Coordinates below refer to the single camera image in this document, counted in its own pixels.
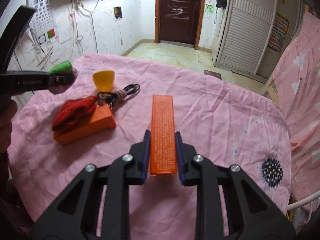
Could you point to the white louvered wardrobe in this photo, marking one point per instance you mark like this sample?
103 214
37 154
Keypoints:
243 31

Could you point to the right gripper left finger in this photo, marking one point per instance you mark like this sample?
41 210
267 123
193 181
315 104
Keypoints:
95 205

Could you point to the dark red wooden door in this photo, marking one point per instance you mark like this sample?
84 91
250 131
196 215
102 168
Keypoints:
179 21

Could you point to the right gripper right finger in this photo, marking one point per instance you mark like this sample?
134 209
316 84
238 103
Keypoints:
230 205

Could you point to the brown floor scale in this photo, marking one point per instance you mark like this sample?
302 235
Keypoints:
214 74

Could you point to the white metal chair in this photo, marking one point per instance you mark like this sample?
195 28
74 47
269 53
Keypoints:
303 202

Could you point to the small yellow cup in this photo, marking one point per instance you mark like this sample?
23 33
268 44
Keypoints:
104 80

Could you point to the pink tablecloth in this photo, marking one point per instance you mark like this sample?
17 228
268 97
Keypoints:
225 123

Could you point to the colourful wall poster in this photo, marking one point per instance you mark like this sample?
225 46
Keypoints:
279 32

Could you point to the pink bed curtain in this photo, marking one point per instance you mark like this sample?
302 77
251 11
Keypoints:
296 77

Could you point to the wooden bed frame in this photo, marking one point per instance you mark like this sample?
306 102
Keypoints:
269 90

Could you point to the long orange box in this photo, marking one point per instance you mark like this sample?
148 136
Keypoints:
163 146

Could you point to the eye chart poster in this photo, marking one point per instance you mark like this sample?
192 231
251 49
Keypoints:
43 23

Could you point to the red knitted sock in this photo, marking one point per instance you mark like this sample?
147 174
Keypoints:
73 111

